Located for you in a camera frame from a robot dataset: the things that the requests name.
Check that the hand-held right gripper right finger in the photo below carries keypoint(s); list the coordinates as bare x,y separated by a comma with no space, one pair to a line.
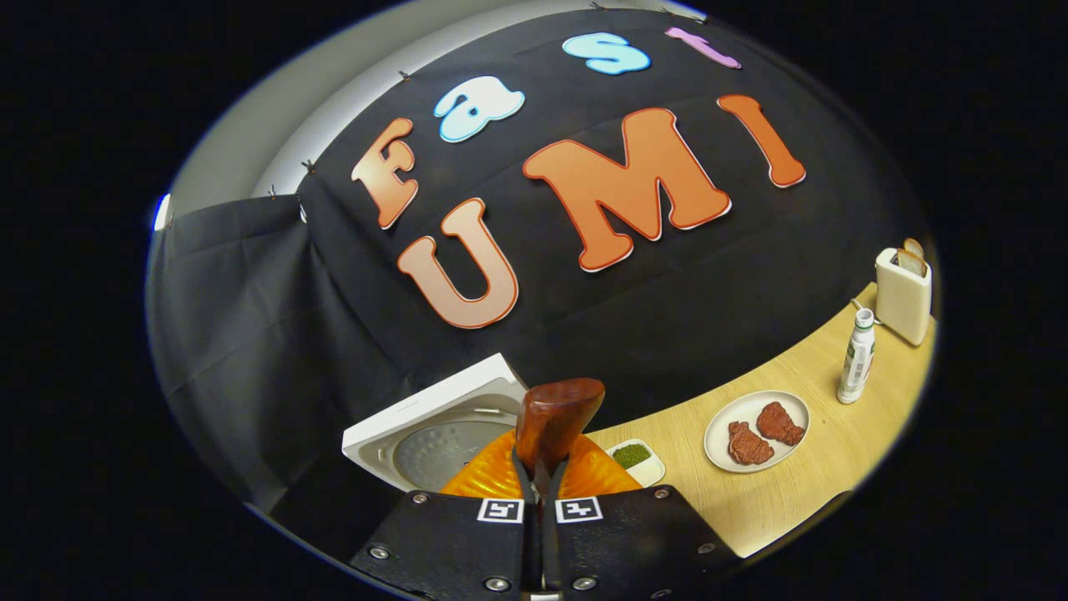
626,542

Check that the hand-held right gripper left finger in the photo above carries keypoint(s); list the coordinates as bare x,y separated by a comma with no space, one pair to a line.
450,542

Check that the white rice cooker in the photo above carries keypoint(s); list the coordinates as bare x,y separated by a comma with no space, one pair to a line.
417,413

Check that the brown wooden spoon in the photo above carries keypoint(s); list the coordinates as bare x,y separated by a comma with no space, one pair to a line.
555,417

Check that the white divided dish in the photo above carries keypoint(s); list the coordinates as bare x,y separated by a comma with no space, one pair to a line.
647,474

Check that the red meat piece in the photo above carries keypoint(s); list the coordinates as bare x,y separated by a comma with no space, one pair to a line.
781,423
749,444

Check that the round white plate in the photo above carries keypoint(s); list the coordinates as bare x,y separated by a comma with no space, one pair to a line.
793,451

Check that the black backdrop cloth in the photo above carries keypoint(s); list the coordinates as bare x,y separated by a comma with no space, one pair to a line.
709,275

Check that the white plastic bottle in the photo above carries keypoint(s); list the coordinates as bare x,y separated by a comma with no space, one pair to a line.
855,359

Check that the white toaster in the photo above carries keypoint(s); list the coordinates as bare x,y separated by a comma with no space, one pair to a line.
901,305

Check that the toast bread slice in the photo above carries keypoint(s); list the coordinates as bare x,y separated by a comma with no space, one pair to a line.
915,245
909,263

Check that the ceiling light panel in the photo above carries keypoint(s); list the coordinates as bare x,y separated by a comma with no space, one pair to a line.
162,213

